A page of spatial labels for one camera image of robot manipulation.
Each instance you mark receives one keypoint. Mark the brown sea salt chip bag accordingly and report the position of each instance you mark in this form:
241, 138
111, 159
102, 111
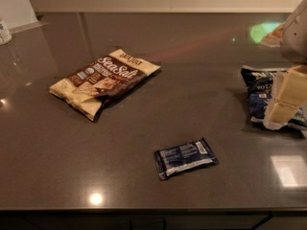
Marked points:
102, 82

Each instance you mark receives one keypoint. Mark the blue salt vinegar chip bag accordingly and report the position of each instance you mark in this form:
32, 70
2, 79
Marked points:
259, 83

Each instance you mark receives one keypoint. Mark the white container at left edge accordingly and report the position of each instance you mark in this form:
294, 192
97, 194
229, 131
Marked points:
5, 35

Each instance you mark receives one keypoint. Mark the blue rxbar blueberry bar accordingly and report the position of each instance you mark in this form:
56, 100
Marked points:
184, 158

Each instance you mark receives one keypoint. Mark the orange snack bag far right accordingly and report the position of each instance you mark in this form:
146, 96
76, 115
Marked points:
273, 39

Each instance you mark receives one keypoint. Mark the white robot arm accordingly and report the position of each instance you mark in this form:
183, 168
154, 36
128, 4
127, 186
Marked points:
294, 38

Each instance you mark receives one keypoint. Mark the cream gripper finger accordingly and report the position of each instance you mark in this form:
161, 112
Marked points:
289, 94

